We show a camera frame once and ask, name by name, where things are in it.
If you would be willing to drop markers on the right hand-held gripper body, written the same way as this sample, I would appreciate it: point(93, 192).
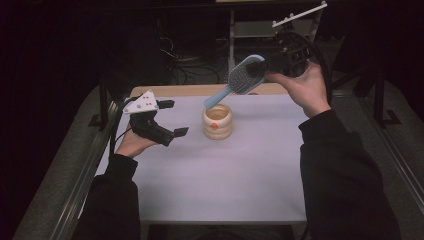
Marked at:
point(293, 53)

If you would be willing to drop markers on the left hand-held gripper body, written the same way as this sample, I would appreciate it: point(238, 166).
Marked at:
point(146, 126)

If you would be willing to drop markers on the light blue hairbrush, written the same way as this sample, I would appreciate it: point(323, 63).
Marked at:
point(240, 81)

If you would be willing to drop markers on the cream ringed duck cup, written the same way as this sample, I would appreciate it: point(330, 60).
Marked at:
point(216, 131)

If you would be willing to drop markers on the person's left hand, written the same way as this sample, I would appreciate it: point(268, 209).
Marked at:
point(133, 145)

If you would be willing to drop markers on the person's right hand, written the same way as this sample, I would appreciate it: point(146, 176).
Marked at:
point(306, 90)

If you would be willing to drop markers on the grey metal shelf stand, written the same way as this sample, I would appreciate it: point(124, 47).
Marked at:
point(253, 30)

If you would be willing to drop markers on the black stand leg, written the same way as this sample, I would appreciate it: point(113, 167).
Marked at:
point(380, 100)
point(103, 106)

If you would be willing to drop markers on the pale lilac table mat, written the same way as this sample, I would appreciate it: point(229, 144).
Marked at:
point(216, 180)

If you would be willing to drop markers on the aluminium frame rail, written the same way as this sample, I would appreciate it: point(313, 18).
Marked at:
point(83, 180)
point(396, 156)

